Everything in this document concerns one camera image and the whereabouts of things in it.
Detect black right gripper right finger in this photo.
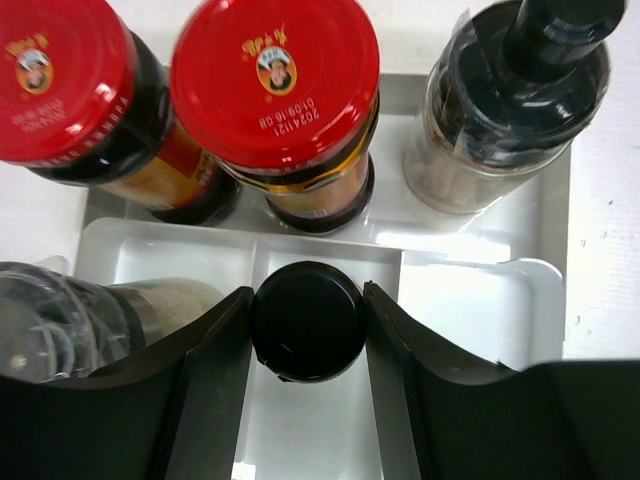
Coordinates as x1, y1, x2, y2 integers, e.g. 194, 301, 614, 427
364, 282, 639, 479

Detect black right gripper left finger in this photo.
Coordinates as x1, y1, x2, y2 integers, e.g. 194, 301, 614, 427
1, 287, 253, 479

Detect small black-lid spice jar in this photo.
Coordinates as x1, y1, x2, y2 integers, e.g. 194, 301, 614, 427
250, 261, 367, 384

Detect red-lid sauce jar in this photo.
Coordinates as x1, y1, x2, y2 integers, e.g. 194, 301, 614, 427
1, 1, 240, 225
170, 0, 380, 234

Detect black-top brown chunk grinder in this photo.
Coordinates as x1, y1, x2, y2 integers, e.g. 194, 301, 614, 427
403, 0, 627, 215

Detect white plastic organizer tray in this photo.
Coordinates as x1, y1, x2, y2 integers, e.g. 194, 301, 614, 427
74, 74, 570, 479

